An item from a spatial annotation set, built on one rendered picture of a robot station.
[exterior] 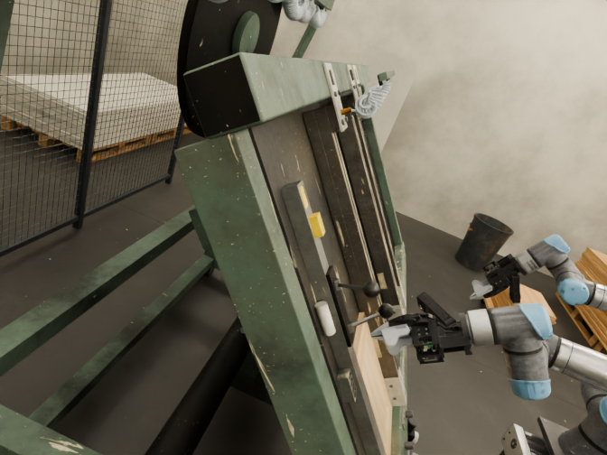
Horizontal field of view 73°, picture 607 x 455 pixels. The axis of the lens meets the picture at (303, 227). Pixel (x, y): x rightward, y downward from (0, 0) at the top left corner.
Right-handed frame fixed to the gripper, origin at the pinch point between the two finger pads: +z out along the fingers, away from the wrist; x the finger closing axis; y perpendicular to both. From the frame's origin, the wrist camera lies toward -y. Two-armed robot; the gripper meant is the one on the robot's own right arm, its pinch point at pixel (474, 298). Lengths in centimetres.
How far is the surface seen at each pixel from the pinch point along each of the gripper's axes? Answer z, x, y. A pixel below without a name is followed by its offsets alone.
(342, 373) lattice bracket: 24, 62, 34
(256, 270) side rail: 7, 85, 71
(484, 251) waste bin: 29, -375, -160
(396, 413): 42, 27, -9
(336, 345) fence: 21, 60, 41
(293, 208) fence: 6, 60, 73
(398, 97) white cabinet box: -7, -347, 61
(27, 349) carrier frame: 114, 54, 93
